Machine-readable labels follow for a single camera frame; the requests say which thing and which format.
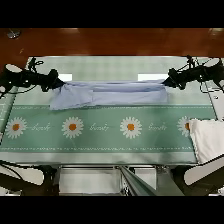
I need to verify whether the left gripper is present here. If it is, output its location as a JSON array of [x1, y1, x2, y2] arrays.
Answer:
[[40, 68, 66, 93]]

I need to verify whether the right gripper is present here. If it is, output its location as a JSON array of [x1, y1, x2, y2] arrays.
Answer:
[[161, 67, 188, 91]]

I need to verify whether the light blue shirt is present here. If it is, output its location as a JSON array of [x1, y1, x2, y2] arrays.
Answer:
[[48, 78, 170, 111]]

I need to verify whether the white garment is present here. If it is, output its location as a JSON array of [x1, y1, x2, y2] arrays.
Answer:
[[188, 117, 224, 165]]

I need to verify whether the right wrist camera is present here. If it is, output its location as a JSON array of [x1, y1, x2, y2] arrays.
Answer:
[[185, 54, 198, 70]]

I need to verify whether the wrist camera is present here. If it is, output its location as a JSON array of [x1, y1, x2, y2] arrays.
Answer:
[[185, 54, 198, 70], [27, 56, 45, 73]]

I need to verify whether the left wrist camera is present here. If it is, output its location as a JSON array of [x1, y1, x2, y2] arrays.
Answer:
[[27, 56, 45, 73]]

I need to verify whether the black cable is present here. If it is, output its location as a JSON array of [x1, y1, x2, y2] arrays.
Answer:
[[0, 84, 38, 100]]

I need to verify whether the silver frame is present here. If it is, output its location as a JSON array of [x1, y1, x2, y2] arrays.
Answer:
[[0, 161, 224, 197]]

